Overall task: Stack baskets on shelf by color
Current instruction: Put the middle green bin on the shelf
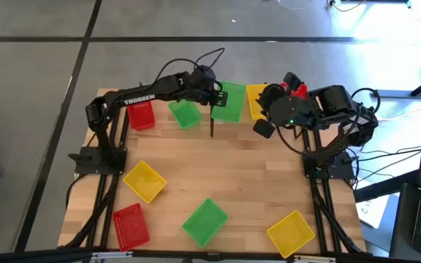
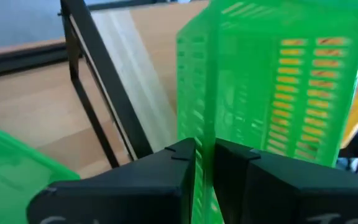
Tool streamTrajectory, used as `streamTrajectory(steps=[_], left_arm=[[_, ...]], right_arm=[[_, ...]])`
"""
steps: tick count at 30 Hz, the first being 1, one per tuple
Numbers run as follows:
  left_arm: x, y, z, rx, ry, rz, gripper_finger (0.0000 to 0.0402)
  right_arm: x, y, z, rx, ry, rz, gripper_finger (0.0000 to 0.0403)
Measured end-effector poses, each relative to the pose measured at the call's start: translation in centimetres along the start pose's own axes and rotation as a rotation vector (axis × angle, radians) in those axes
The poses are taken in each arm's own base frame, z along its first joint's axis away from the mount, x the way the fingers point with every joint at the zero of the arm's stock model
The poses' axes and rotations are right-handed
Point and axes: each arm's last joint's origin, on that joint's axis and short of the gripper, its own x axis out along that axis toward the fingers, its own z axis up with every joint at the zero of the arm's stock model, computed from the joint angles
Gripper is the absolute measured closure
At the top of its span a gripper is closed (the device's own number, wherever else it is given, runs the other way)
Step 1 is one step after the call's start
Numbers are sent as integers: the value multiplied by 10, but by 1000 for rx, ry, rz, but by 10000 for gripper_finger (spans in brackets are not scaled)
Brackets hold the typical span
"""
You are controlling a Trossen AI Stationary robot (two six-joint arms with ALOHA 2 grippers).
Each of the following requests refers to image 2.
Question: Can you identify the green plastic basket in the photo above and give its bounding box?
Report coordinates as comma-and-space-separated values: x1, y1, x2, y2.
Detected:
0, 119, 81, 224
175, 0, 358, 224

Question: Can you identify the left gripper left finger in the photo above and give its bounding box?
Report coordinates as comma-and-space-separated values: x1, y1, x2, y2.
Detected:
26, 138, 197, 224

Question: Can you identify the black aluminium rig frame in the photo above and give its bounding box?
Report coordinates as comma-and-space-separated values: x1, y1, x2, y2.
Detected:
0, 43, 71, 78

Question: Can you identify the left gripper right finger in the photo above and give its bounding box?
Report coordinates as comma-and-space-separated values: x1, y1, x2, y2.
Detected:
213, 138, 358, 224

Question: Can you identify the wooden shelf black metal frame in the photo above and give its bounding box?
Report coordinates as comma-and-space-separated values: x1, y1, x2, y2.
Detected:
57, 0, 180, 169

